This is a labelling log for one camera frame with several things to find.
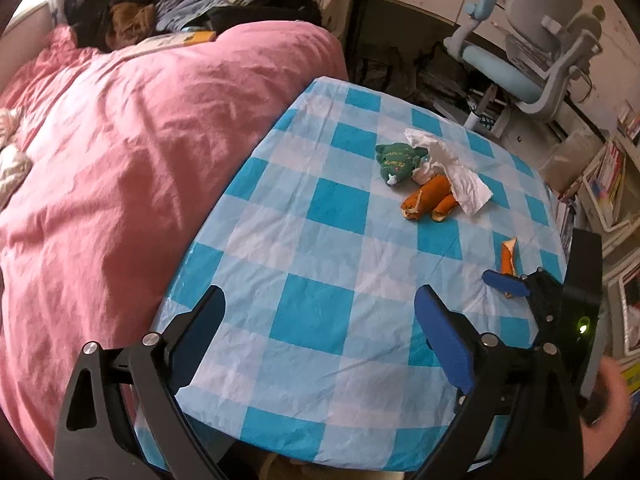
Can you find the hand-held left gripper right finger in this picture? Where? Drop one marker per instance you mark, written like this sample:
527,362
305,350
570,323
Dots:
445,340

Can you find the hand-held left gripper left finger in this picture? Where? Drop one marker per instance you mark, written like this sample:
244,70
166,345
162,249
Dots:
197,350

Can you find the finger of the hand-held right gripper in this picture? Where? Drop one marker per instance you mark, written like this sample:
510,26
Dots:
505,282

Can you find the orange peel strip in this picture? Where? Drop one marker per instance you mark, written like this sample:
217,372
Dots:
510,257

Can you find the white tissue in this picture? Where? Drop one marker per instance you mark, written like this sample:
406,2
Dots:
465,185

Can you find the person's right hand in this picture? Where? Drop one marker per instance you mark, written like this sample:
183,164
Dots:
615,440

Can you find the curled orange peel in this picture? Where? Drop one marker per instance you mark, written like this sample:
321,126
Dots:
447,207
425,197

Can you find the shelf of books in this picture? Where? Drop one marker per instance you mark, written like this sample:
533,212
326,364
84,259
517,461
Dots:
610,170

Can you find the translucent plastic bag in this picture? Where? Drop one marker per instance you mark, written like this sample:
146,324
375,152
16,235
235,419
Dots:
575,155

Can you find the blue white checked bedsheet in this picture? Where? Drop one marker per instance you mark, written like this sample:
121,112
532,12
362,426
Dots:
325,310

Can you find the green wrapper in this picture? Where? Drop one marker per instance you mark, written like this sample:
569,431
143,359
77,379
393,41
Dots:
397,160

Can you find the pink quilt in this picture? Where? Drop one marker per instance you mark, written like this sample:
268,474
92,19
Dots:
125,185

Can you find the blue grey office chair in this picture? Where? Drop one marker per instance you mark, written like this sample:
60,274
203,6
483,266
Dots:
500,70

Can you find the dark bag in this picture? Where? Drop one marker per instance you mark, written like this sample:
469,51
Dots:
400,70

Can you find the white crumpled cloth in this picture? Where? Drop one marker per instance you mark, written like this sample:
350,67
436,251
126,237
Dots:
12,165

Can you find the yellow book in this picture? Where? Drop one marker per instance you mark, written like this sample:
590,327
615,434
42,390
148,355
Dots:
200,36

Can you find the pile of clothes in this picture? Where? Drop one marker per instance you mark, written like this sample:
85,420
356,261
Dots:
130,20

